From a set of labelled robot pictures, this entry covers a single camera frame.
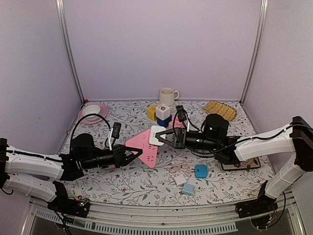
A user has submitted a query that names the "pink plug adapter on top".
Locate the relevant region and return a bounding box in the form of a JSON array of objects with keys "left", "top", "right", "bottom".
[{"left": 171, "top": 115, "right": 180, "bottom": 125}]

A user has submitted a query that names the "pink power strip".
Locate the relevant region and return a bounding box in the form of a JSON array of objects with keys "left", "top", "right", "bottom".
[{"left": 125, "top": 129, "right": 157, "bottom": 168}]

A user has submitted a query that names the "pink cube socket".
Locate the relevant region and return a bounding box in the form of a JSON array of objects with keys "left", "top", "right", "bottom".
[{"left": 168, "top": 121, "right": 184, "bottom": 129}]

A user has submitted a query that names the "blue plug adapter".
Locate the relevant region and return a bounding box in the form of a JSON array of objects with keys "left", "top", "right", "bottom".
[{"left": 194, "top": 164, "right": 208, "bottom": 179}]

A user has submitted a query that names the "yellow woven tray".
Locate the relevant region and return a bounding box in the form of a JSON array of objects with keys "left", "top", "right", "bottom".
[{"left": 202, "top": 100, "right": 237, "bottom": 122}]

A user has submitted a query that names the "white cube socket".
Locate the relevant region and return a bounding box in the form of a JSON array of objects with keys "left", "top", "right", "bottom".
[{"left": 156, "top": 103, "right": 171, "bottom": 120}]

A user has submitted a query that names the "white bowl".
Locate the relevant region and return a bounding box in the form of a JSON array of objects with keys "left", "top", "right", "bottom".
[{"left": 82, "top": 104, "right": 101, "bottom": 120}]

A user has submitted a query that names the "floral square coaster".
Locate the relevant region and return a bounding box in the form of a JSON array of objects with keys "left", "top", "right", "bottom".
[{"left": 221, "top": 157, "right": 261, "bottom": 171}]

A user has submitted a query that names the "pink plate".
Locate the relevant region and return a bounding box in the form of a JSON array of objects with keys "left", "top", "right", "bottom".
[{"left": 78, "top": 103, "right": 108, "bottom": 124}]

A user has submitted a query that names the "floral table cloth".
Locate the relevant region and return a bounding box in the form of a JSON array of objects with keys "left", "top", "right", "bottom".
[{"left": 63, "top": 100, "right": 275, "bottom": 207}]

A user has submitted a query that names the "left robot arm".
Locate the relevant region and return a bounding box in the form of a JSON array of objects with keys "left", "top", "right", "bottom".
[{"left": 0, "top": 134, "right": 143, "bottom": 212}]

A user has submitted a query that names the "light blue charger plug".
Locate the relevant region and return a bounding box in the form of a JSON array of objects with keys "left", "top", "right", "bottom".
[{"left": 181, "top": 183, "right": 195, "bottom": 196}]

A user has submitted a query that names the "cream ceramic mug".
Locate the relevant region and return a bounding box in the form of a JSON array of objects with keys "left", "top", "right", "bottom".
[{"left": 159, "top": 88, "right": 180, "bottom": 106}]

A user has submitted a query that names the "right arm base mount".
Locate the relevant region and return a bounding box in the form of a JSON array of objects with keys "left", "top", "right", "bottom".
[{"left": 235, "top": 181, "right": 278, "bottom": 218}]

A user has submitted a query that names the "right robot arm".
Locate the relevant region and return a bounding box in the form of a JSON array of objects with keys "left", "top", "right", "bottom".
[{"left": 149, "top": 114, "right": 313, "bottom": 213}]

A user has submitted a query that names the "white plug adapter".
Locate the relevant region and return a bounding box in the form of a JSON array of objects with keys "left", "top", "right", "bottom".
[{"left": 149, "top": 125, "right": 166, "bottom": 146}]

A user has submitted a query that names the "dark blue cube socket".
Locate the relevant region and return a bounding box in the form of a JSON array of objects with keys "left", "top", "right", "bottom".
[{"left": 157, "top": 115, "right": 172, "bottom": 128}]

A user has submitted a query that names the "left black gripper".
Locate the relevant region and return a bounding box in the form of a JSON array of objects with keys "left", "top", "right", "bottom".
[{"left": 81, "top": 144, "right": 142, "bottom": 170}]

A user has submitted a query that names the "yellow cube socket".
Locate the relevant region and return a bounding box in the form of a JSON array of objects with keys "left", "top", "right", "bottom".
[{"left": 146, "top": 105, "right": 157, "bottom": 121}]

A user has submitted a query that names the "white charger with cable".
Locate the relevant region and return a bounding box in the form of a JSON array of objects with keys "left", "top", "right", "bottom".
[{"left": 168, "top": 162, "right": 194, "bottom": 187}]

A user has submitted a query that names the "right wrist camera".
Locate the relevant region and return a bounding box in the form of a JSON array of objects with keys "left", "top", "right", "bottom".
[{"left": 176, "top": 105, "right": 190, "bottom": 132}]

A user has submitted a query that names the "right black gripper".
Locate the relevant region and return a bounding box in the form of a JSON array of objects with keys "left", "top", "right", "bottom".
[{"left": 155, "top": 128, "right": 219, "bottom": 153}]

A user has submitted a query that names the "white power strip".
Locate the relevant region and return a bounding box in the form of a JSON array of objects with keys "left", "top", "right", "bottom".
[{"left": 142, "top": 111, "right": 159, "bottom": 126}]

